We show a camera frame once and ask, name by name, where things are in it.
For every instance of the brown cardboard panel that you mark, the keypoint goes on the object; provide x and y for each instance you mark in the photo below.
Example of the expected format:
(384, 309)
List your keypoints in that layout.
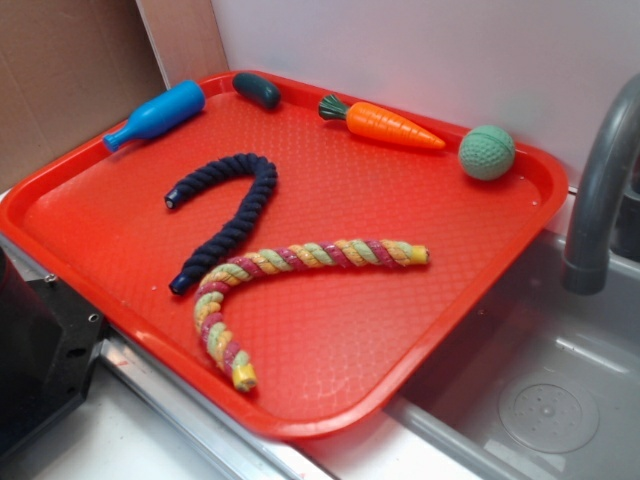
(72, 69)

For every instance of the grey toy sink basin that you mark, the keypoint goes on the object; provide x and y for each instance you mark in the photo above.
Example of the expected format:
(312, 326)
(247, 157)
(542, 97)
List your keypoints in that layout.
(536, 382)

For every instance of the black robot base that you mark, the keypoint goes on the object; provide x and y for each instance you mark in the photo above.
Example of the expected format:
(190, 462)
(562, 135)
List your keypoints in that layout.
(50, 339)

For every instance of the orange toy carrot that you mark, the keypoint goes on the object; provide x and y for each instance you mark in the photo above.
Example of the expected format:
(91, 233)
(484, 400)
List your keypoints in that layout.
(377, 123)

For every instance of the blue toy bottle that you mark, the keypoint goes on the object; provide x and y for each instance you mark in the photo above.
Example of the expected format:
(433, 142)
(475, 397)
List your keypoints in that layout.
(159, 115)

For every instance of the grey toy faucet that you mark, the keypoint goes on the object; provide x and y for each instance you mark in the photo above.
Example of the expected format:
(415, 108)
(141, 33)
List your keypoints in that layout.
(605, 215)

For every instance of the dark green toy cucumber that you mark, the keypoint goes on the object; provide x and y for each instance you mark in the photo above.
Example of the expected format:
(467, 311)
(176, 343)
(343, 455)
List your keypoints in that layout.
(257, 89)

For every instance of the red plastic tray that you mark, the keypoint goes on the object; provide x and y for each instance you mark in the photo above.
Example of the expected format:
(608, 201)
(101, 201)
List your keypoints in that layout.
(330, 346)

